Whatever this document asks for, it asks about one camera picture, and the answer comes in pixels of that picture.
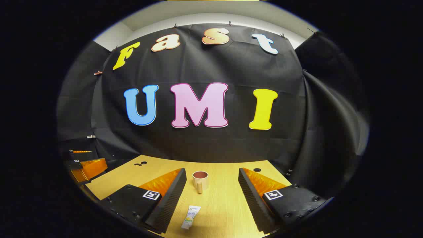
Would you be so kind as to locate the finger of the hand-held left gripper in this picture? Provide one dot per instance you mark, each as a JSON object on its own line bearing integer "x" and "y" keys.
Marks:
{"x": 81, "y": 152}
{"x": 92, "y": 167}

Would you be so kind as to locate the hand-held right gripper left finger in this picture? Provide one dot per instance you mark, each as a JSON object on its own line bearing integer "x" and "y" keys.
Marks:
{"x": 172, "y": 201}

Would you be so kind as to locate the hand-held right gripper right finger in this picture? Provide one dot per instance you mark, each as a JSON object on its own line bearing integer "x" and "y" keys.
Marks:
{"x": 252, "y": 205}

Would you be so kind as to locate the white toothpaste tube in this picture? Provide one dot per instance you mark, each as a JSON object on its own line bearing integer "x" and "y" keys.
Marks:
{"x": 191, "y": 216}

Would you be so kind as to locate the beige cup with brown inside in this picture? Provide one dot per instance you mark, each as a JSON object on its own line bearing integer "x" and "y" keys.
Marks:
{"x": 200, "y": 181}

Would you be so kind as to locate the wooden desktop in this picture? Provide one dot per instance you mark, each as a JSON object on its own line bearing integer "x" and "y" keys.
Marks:
{"x": 218, "y": 205}

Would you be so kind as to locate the copper metal clip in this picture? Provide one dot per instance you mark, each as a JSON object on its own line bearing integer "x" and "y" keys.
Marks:
{"x": 98, "y": 72}

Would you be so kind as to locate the black backdrop cloth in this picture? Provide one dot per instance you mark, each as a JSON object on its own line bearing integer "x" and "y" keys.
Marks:
{"x": 214, "y": 66}

